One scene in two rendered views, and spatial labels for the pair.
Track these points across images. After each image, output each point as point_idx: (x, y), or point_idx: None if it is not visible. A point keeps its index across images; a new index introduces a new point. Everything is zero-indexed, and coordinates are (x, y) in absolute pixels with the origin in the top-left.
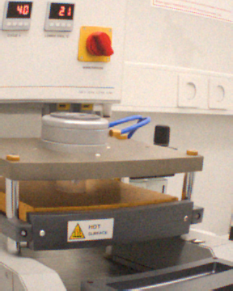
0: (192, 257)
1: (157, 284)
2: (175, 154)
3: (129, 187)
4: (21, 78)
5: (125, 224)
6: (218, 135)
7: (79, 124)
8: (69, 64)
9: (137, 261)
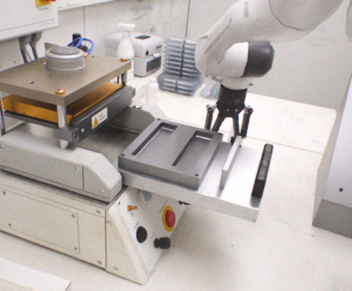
0: (137, 116)
1: (145, 143)
2: (117, 62)
3: None
4: (8, 23)
5: (110, 108)
6: (71, 18)
7: (74, 57)
8: (32, 8)
9: None
